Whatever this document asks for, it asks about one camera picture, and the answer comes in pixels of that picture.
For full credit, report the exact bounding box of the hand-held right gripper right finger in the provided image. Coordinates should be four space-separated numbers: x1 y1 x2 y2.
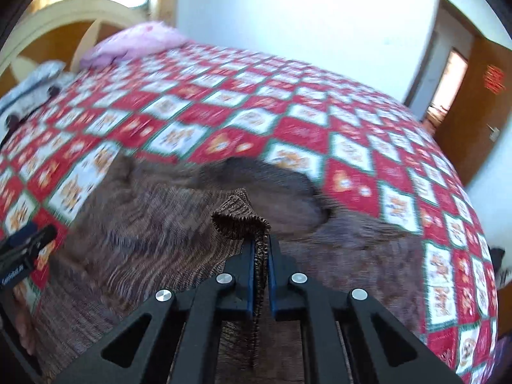
267 234 465 384

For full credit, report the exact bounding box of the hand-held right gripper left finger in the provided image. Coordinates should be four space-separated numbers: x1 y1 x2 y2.
52 235 259 384

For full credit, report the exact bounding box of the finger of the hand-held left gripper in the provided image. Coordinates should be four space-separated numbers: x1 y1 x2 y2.
0 224 58 257

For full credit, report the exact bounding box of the brown knit garment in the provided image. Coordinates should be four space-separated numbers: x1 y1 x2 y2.
30 154 427 384

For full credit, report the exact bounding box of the grey printed cloth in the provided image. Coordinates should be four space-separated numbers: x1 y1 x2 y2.
0 61 67 140

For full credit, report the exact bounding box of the red checkered printed blanket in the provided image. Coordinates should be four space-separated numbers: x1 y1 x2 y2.
0 42 500 384

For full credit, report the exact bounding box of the pink pillow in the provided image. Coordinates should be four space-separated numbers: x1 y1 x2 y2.
79 22 188 68

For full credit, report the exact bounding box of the dark cloth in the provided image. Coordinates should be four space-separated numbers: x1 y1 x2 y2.
489 247 508 289

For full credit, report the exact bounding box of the cream and wood headboard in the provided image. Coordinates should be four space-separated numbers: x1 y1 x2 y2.
0 0 152 97

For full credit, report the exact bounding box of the brown wooden door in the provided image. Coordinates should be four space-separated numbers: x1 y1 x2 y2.
434 36 512 187

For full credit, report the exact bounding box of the red door decoration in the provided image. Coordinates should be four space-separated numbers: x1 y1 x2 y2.
482 64 506 95

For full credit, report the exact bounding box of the brown door frame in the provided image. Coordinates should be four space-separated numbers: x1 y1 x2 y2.
402 0 486 123

